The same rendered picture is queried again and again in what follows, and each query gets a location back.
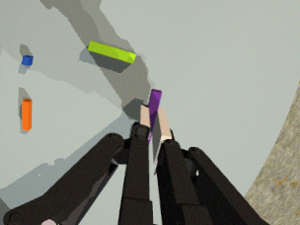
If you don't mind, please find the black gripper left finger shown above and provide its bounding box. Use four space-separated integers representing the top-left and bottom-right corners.
3 104 153 225

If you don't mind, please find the small blue cube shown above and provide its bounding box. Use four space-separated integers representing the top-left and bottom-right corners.
22 55 34 66

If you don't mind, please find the orange rod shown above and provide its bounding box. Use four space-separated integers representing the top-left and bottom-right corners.
22 99 33 131

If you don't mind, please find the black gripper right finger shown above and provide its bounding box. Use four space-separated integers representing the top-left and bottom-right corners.
152 108 269 225

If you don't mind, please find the purple rod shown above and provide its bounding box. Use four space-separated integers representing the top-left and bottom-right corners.
148 89 162 144

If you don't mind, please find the lime green rod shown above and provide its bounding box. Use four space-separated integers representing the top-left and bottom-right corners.
88 41 136 64

